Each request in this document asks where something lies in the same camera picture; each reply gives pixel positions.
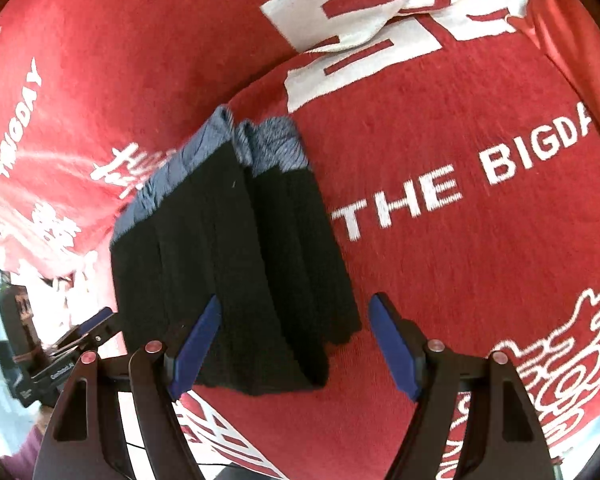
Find person's left forearm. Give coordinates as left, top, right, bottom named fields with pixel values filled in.
left=0, top=407, right=48, bottom=463

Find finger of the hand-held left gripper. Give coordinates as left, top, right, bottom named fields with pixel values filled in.
left=50, top=317, right=127, bottom=362
left=49, top=307, right=116, bottom=350

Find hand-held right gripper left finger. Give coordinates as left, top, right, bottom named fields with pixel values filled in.
left=32, top=294, right=223, bottom=480

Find red printed blanket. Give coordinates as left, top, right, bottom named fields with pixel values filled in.
left=0, top=0, right=600, bottom=480

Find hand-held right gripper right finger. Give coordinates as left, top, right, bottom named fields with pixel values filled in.
left=368, top=293, right=556, bottom=480

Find black pants with grey waistband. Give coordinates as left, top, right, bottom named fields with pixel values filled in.
left=109, top=105, right=364, bottom=397

